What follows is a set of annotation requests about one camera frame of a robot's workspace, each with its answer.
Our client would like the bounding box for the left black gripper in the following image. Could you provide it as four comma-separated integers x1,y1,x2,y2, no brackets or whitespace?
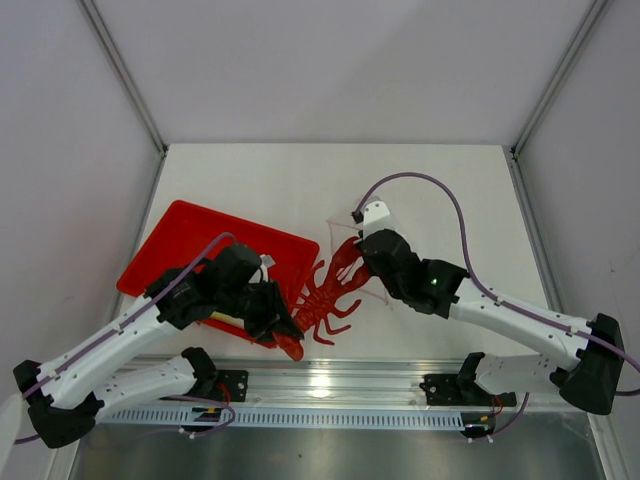
217,278,304,345

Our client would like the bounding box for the green celery stalk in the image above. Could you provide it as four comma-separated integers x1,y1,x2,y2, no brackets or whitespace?
206,312,244,330

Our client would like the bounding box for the red toy lobster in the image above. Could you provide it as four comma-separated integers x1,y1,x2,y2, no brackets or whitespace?
274,236,371,361

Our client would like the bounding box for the clear zip top bag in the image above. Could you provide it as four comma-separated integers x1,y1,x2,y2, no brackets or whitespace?
326,205,393,311

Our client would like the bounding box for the red plastic tray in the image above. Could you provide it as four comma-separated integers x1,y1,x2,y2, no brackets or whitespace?
116,200,319,349

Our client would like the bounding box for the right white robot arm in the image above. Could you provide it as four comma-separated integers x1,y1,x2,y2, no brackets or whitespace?
356,229,624,415

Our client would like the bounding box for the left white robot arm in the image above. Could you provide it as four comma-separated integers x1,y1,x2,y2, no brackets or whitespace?
13,243,303,449

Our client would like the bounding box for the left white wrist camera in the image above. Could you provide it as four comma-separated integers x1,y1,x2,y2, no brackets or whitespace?
260,255,275,270

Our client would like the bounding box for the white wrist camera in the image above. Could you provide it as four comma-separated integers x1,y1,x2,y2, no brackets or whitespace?
260,255,275,270
351,198,393,238

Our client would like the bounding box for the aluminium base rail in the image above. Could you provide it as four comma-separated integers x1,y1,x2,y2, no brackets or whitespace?
67,357,612,407

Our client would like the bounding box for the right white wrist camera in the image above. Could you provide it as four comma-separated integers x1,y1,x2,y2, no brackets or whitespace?
351,198,393,238

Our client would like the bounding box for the slotted cable duct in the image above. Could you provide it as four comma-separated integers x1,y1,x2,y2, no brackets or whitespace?
102,403,489,431

